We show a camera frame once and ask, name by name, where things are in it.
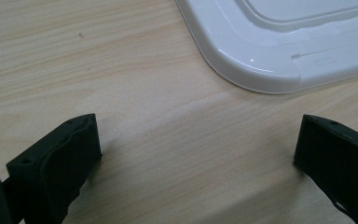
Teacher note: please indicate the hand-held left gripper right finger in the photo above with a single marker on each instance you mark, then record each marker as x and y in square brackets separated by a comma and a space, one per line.
[338, 161]

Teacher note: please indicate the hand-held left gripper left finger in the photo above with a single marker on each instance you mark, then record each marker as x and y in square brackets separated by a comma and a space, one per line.
[59, 168]

